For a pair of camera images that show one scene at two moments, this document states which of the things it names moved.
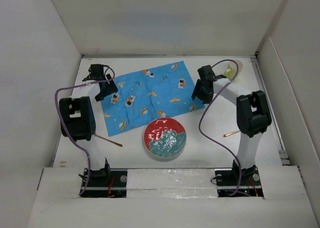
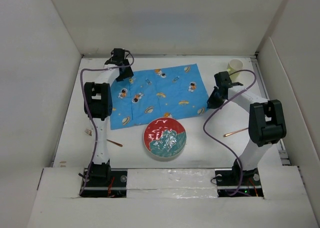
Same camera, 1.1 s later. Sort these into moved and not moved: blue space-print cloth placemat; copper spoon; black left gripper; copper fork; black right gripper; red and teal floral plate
Moved: black left gripper; black right gripper
Not moved: copper fork; copper spoon; blue space-print cloth placemat; red and teal floral plate
